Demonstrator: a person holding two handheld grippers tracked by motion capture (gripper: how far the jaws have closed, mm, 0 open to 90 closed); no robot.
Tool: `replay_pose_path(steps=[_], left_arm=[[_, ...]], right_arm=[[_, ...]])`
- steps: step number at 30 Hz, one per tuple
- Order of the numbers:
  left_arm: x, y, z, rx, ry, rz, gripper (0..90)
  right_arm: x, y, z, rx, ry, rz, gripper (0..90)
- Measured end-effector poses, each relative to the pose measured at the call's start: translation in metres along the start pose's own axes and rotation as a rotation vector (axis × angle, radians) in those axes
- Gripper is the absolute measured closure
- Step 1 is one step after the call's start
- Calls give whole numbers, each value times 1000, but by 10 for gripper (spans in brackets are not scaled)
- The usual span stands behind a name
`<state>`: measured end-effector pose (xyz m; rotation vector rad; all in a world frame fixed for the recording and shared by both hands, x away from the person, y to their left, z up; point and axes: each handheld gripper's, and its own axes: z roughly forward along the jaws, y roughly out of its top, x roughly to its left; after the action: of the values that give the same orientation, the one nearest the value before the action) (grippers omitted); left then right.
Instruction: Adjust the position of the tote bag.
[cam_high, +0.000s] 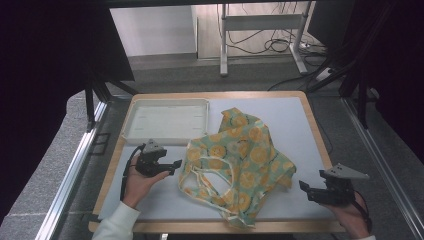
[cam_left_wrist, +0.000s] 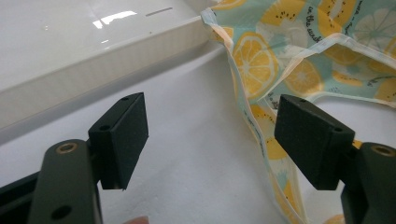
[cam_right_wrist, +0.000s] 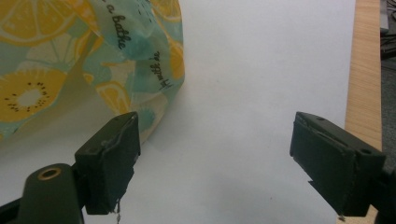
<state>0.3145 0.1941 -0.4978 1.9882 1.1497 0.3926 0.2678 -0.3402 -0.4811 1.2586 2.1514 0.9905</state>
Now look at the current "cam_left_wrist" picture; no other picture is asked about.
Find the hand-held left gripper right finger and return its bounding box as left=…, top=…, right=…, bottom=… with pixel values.
left=274, top=94, right=356, bottom=190

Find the white plastic tray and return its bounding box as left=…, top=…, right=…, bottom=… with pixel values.
left=0, top=0, right=226, bottom=147

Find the fruit print fabric bag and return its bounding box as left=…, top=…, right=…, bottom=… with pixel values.
left=200, top=0, right=396, bottom=224

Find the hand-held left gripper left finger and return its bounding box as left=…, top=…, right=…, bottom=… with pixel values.
left=88, top=91, right=149, bottom=190

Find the white table mat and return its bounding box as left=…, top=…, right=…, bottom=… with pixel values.
left=0, top=40, right=396, bottom=224

